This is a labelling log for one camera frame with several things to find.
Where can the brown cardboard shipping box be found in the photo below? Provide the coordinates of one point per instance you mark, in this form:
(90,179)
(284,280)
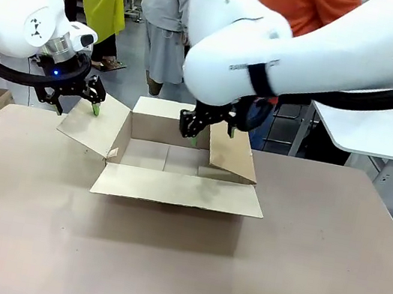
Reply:
(178,187)

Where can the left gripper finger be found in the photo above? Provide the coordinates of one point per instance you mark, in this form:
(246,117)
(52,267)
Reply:
(96,93)
(53,96)

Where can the person in orange hoodie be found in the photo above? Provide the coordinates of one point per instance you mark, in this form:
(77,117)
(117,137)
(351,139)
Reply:
(305,6)

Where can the person in grey clothes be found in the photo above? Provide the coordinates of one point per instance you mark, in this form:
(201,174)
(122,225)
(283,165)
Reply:
(164,15)

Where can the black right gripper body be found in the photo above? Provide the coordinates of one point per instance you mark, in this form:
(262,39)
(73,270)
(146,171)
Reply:
(218,112)

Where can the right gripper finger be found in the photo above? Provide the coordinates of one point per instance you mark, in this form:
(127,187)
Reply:
(190,123)
(232,124)

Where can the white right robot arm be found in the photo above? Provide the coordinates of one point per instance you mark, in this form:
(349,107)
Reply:
(312,53)

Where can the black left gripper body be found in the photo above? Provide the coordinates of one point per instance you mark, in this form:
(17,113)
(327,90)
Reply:
(64,82)

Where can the large white table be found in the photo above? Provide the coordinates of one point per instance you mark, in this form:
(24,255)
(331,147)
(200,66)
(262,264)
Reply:
(386,127)

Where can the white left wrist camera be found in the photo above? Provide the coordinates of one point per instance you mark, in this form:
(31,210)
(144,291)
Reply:
(84,37)

